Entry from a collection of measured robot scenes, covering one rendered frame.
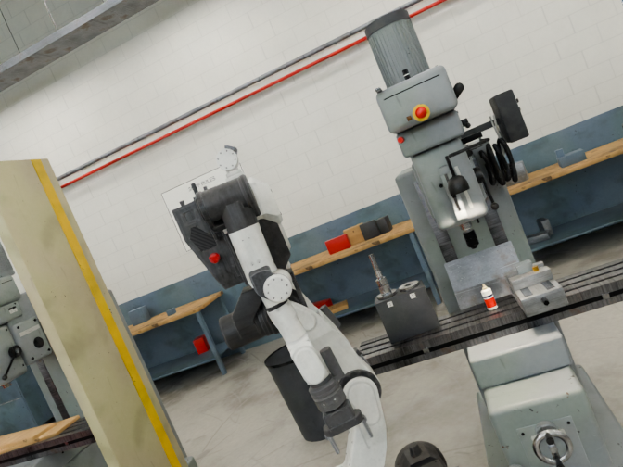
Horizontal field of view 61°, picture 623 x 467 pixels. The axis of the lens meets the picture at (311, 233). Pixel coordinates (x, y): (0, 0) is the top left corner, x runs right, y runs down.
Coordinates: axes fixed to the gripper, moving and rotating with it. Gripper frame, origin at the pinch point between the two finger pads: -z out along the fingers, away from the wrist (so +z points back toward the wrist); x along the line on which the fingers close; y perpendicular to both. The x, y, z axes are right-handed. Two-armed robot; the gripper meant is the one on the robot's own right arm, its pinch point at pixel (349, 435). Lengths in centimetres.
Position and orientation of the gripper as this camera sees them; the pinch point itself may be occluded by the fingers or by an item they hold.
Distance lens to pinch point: 164.0
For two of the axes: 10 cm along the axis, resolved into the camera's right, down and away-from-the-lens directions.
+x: 8.9, -4.6, -0.6
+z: -4.6, -8.8, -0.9
